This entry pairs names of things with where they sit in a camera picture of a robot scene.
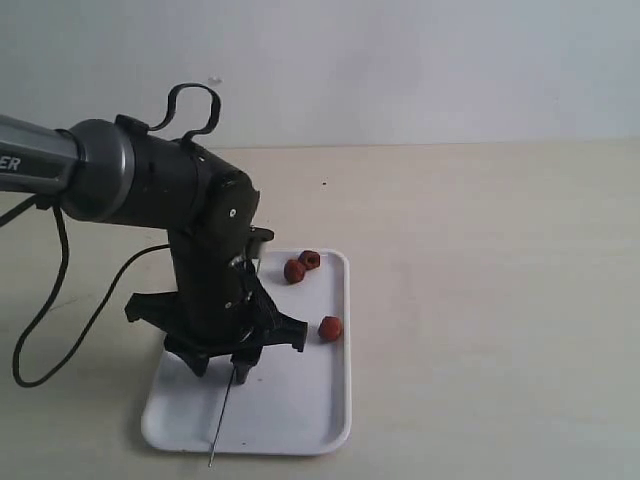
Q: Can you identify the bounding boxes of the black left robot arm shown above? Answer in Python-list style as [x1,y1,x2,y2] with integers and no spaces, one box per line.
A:
[1,116,308,383]

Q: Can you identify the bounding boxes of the thin metal skewer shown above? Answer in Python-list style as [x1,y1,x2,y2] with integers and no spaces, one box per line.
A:
[207,366,236,470]

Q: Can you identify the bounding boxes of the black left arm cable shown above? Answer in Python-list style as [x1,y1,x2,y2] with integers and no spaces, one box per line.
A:
[0,193,174,387]

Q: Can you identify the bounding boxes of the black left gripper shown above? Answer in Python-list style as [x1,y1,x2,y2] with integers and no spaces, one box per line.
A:
[125,223,306,384]

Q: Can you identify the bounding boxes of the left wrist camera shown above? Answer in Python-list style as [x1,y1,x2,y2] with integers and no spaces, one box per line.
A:
[245,226,275,262]

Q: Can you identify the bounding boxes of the white plastic tray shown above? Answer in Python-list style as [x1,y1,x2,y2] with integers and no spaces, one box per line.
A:
[141,249,352,456]

